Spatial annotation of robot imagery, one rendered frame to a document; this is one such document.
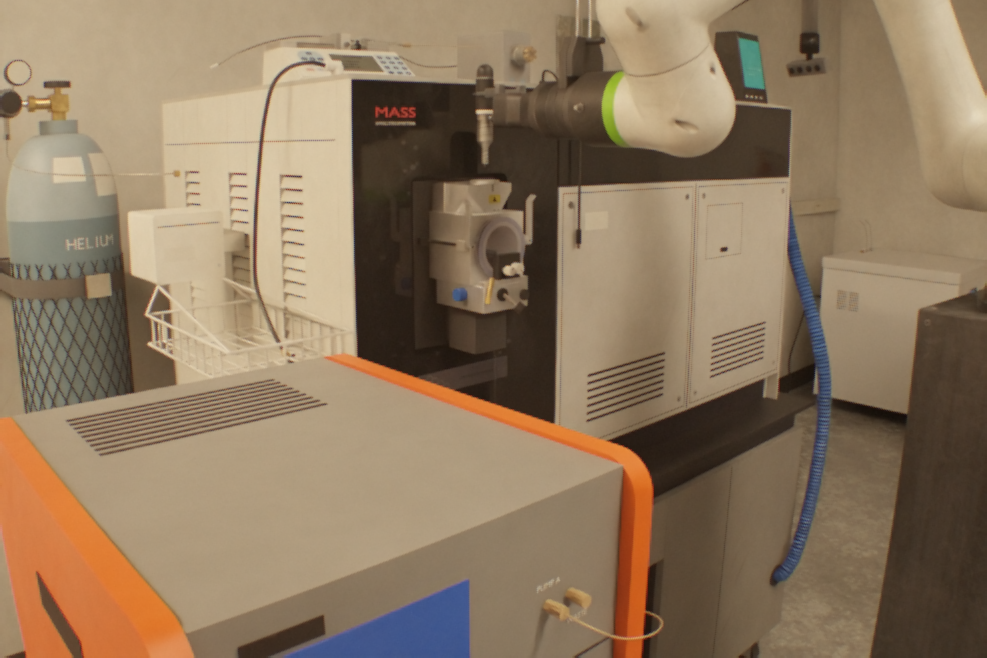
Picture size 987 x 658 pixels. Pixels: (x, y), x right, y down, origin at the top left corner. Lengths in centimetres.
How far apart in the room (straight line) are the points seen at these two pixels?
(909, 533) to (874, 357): 312
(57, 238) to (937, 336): 153
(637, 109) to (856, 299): 344
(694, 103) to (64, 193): 124
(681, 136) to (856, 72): 412
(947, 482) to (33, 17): 202
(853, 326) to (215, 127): 345
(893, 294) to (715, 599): 254
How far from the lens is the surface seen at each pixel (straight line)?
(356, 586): 46
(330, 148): 114
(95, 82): 216
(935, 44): 123
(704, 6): 89
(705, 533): 183
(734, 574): 201
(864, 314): 430
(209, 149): 150
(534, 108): 106
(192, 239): 133
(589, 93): 99
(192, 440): 67
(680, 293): 167
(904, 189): 488
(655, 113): 91
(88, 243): 176
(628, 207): 151
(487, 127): 117
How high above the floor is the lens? 135
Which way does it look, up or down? 10 degrees down
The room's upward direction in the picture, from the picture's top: straight up
